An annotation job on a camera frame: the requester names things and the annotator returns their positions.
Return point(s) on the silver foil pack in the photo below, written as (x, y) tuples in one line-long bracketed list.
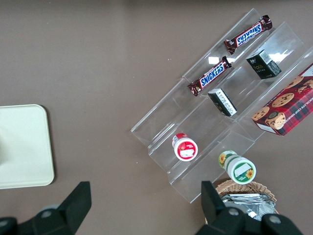
[(254, 205)]

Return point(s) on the oval light wicker basket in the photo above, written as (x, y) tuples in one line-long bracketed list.
[(244, 186)]

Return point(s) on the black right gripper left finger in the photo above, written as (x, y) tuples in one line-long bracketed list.
[(73, 208)]

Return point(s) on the green sunflower cup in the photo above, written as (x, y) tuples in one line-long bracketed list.
[(238, 169)]

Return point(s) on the red chocolate chip cookie box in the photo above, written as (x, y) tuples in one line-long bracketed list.
[(288, 107)]

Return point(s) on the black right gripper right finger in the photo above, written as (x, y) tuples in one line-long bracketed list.
[(217, 218)]

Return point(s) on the Snickers bar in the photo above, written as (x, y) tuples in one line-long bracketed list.
[(210, 76), (248, 34)]

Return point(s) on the red lidded cup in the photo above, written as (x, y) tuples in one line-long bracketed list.
[(185, 149)]

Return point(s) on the clear acrylic stepped shelf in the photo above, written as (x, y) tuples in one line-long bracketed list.
[(171, 117)]

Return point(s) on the beige rectangular tray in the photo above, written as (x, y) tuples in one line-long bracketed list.
[(29, 147)]

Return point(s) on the small black box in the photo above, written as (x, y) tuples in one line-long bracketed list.
[(222, 102), (262, 64)]

